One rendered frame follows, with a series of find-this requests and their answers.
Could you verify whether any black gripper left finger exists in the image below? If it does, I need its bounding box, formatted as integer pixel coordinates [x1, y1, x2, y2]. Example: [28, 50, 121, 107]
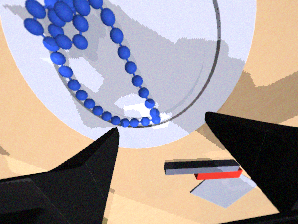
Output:
[0, 127, 120, 224]

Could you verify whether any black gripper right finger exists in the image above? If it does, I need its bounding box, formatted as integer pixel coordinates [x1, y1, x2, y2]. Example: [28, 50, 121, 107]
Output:
[205, 112, 298, 213]

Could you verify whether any blue bead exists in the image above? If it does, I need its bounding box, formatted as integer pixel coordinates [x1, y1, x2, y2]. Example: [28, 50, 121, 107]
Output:
[44, 0, 59, 10]
[101, 111, 112, 121]
[117, 45, 130, 60]
[150, 108, 159, 118]
[72, 34, 88, 50]
[100, 8, 115, 26]
[58, 65, 73, 78]
[47, 8, 66, 27]
[138, 87, 149, 98]
[120, 118, 130, 127]
[72, 14, 89, 32]
[75, 90, 88, 101]
[59, 0, 74, 8]
[67, 79, 81, 91]
[73, 0, 90, 16]
[111, 116, 120, 125]
[42, 36, 60, 52]
[48, 23, 64, 38]
[132, 75, 143, 87]
[130, 118, 139, 127]
[151, 116, 161, 124]
[87, 0, 103, 9]
[145, 98, 155, 109]
[23, 18, 44, 36]
[55, 34, 72, 50]
[53, 1, 73, 22]
[50, 52, 66, 65]
[125, 61, 137, 74]
[141, 117, 150, 126]
[84, 98, 95, 109]
[25, 0, 46, 19]
[110, 28, 124, 44]
[92, 106, 103, 116]

